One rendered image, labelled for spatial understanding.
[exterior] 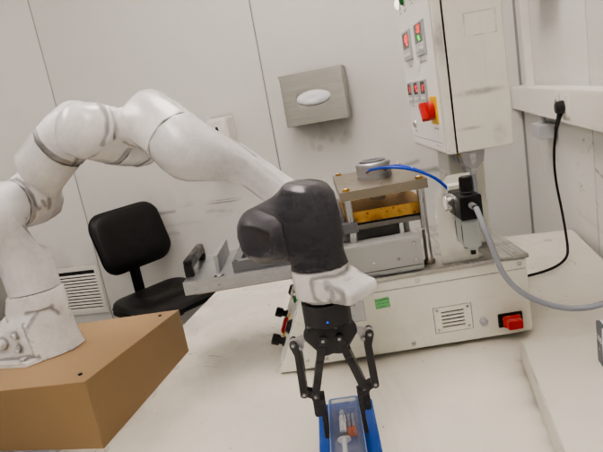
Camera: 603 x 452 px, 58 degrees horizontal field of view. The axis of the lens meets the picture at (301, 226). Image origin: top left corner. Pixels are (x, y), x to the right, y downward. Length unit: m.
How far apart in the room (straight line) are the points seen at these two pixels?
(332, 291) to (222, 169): 0.32
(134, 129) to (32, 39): 2.45
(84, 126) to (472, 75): 0.71
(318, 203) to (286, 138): 2.04
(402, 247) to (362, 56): 1.73
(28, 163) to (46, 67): 2.20
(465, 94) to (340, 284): 0.49
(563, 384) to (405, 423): 0.26
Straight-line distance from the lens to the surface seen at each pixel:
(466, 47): 1.11
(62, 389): 1.11
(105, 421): 1.13
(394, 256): 1.12
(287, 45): 2.80
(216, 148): 0.95
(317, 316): 0.82
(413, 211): 1.17
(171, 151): 0.94
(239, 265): 1.18
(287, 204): 0.79
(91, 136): 1.01
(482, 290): 1.18
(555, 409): 0.93
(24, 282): 1.28
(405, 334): 1.17
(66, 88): 3.31
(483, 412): 1.00
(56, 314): 1.30
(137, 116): 1.00
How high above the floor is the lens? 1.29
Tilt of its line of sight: 12 degrees down
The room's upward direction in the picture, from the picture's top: 10 degrees counter-clockwise
